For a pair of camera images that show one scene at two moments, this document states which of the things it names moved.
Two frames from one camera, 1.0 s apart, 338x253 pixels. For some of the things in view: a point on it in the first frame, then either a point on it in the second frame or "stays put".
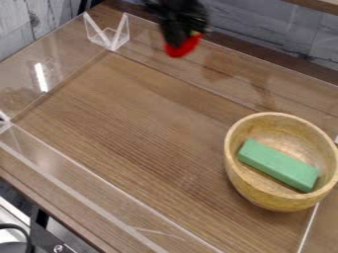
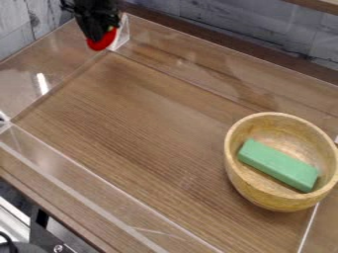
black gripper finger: (196, 24) to (112, 20)
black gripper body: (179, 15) to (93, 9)
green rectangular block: (289, 171) stays put
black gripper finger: (175, 28) to (92, 25)
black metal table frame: (44, 241) stays put
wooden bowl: (280, 157) stays put
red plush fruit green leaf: (187, 46) to (104, 40)
